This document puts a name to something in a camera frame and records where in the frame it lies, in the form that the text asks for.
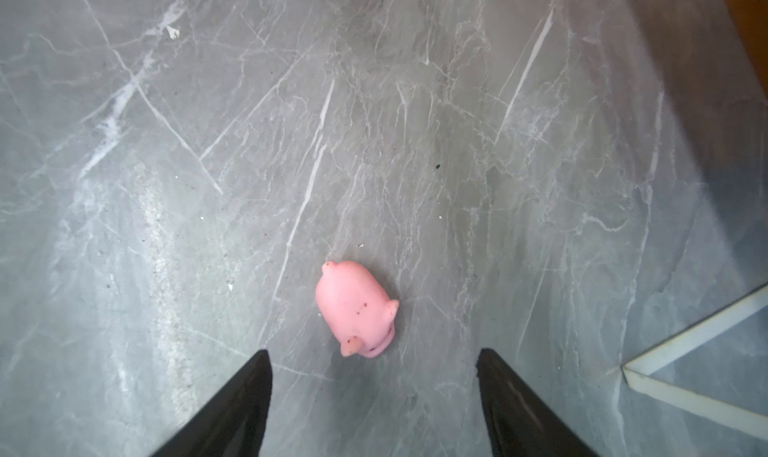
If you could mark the pink pig toy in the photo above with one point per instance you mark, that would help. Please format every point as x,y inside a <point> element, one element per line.
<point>357,309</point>

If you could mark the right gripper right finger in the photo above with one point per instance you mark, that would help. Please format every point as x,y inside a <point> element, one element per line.
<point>519,423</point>

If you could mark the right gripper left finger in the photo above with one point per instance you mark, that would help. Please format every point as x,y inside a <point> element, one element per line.
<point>233,422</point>

